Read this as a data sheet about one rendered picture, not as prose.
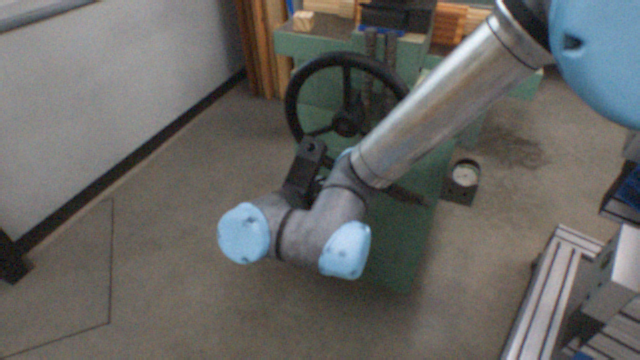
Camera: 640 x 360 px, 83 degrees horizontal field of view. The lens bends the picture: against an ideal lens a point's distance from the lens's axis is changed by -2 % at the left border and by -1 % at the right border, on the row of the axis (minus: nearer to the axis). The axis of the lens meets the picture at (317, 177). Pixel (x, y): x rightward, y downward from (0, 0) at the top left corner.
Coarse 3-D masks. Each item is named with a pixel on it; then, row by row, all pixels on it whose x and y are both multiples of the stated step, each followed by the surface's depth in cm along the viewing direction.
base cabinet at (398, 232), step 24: (312, 120) 101; (336, 144) 103; (432, 168) 95; (432, 192) 100; (384, 216) 112; (408, 216) 109; (432, 216) 105; (384, 240) 120; (408, 240) 115; (384, 264) 127; (408, 264) 123; (408, 288) 131
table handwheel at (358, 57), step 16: (304, 64) 70; (320, 64) 68; (336, 64) 66; (352, 64) 65; (368, 64) 64; (384, 64) 64; (304, 80) 72; (384, 80) 64; (400, 80) 64; (288, 96) 75; (400, 96) 65; (288, 112) 78; (336, 112) 73; (352, 112) 72; (320, 128) 78; (336, 128) 74; (352, 128) 72
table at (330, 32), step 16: (320, 16) 96; (336, 16) 96; (288, 32) 87; (304, 32) 87; (320, 32) 87; (336, 32) 87; (288, 48) 90; (304, 48) 88; (320, 48) 86; (336, 48) 85; (432, 48) 80; (448, 48) 80; (432, 64) 78; (352, 80) 78; (528, 80) 72; (512, 96) 76; (528, 96) 74
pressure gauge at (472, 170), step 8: (464, 160) 84; (472, 160) 84; (456, 168) 84; (464, 168) 84; (472, 168) 83; (456, 176) 86; (464, 176) 85; (472, 176) 84; (464, 184) 86; (472, 184) 85
